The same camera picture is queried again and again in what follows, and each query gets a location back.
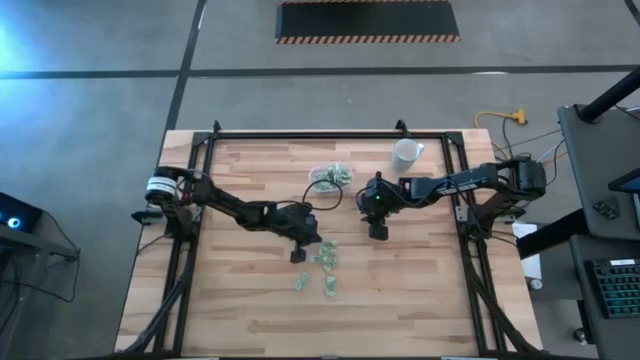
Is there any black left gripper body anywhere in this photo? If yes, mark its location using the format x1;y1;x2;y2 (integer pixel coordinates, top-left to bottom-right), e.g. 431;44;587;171
277;201;324;247

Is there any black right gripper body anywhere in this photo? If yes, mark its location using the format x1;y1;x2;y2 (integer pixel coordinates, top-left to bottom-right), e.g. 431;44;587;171
358;171;402;227

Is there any white patterned mug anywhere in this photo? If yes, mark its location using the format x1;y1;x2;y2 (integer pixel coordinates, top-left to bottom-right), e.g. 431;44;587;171
390;138;426;174

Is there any clear plastic container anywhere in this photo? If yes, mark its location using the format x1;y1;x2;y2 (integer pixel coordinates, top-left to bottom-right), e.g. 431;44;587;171
307;162;355;195

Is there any white paper sheet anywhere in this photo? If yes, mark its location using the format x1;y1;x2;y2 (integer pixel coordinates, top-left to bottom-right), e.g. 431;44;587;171
510;221;544;281

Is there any black hazard-striped floor mat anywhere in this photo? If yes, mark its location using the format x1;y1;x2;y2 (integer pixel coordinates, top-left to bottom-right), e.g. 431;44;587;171
274;0;462;45

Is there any grey desk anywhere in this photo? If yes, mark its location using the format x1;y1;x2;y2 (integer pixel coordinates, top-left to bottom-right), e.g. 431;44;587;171
557;103;640;241
569;233;640;360

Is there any black controller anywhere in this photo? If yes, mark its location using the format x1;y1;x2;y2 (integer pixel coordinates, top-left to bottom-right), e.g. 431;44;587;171
593;197;622;222

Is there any black pole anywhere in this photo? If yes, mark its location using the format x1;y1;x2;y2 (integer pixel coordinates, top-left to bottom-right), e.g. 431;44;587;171
578;64;640;124

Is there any blue-lit screen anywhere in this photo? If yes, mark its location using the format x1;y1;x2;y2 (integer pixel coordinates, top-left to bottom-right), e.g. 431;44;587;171
607;167;640;195

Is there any black backlit keyboard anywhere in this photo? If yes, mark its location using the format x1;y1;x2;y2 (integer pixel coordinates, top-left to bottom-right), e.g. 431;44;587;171
584;257;640;320

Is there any black computer with blue light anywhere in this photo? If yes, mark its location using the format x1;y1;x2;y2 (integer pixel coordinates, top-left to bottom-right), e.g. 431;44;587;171
0;192;44;234

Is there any black looped cable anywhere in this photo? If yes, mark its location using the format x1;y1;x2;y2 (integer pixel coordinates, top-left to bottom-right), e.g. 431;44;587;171
301;178;345;212

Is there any black metal table frame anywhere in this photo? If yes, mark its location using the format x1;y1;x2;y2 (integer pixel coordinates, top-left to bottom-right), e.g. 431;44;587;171
119;119;539;357

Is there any yellow extension cord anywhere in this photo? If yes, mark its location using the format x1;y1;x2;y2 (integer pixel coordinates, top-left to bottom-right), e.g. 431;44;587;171
473;108;529;161

